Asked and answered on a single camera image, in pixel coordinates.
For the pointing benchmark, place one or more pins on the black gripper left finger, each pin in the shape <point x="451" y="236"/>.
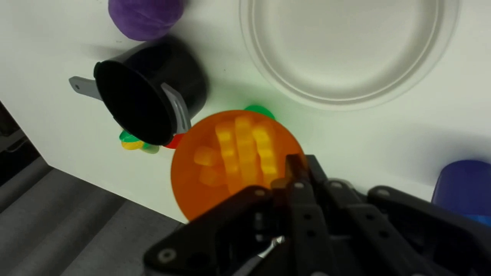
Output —
<point x="246" y="230"/>

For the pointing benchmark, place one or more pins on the orange plastic cup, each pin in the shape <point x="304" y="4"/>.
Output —
<point x="200" y="193"/>

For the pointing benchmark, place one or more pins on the white round plate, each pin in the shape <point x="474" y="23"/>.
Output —
<point x="347" y="46"/>

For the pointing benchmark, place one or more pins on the yellow toy fry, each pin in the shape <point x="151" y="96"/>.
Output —
<point x="246" y="142"/>
<point x="226" y="145"/>
<point x="206" y="161"/>
<point x="266" y="150"/>

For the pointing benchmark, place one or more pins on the green plastic cup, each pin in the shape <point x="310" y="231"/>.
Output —
<point x="260" y="108"/>

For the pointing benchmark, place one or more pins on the blue plastic cup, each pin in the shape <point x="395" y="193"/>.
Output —
<point x="465" y="188"/>

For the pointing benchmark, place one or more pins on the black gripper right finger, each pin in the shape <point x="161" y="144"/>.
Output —
<point x="408" y="234"/>

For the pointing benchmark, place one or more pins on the multicolour toy vegetable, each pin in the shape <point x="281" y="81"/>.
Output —
<point x="135" y="142"/>

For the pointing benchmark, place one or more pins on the black toy pot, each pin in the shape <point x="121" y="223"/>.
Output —
<point x="132" y="101"/>

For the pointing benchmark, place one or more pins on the purple plush eggplant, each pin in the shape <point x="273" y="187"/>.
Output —
<point x="146" y="16"/>

